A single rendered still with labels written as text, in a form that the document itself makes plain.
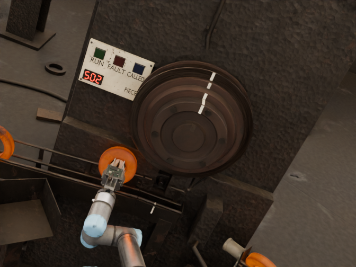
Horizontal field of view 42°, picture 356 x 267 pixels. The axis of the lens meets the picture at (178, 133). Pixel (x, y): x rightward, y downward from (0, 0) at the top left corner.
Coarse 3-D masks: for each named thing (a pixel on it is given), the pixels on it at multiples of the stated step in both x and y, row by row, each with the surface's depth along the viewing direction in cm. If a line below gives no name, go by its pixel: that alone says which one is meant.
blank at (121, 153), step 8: (104, 152) 187; (112, 152) 186; (120, 152) 186; (128, 152) 186; (104, 160) 186; (112, 160) 187; (128, 160) 187; (136, 160) 190; (104, 168) 188; (128, 168) 188; (136, 168) 188; (128, 176) 189
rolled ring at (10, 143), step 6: (0, 126) 189; (0, 132) 188; (6, 132) 189; (0, 138) 189; (6, 138) 189; (12, 138) 192; (6, 144) 190; (12, 144) 191; (6, 150) 192; (12, 150) 192; (0, 156) 193; (6, 156) 193
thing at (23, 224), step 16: (0, 192) 176; (16, 192) 180; (32, 192) 184; (48, 192) 180; (0, 208) 178; (16, 208) 180; (32, 208) 183; (48, 208) 180; (0, 224) 172; (16, 224) 174; (32, 224) 176; (48, 224) 179; (0, 240) 166; (16, 240) 168; (32, 240) 171; (0, 256) 185; (16, 256) 183
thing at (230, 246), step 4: (228, 240) 196; (232, 240) 197; (224, 244) 196; (228, 244) 195; (232, 244) 195; (236, 244) 195; (224, 248) 196; (228, 248) 195; (232, 248) 194; (236, 248) 194; (240, 248) 194; (244, 248) 194; (228, 252) 196; (232, 252) 194; (236, 252) 193; (240, 252) 193; (236, 256) 193; (240, 256) 192
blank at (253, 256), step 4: (248, 256) 187; (252, 256) 185; (256, 256) 184; (260, 256) 183; (264, 256) 183; (248, 260) 187; (252, 260) 185; (256, 260) 182; (260, 260) 182; (264, 260) 181; (268, 260) 181; (248, 264) 190; (252, 264) 187; (256, 264) 185; (260, 264) 182; (264, 264) 180; (268, 264) 180; (272, 264) 181
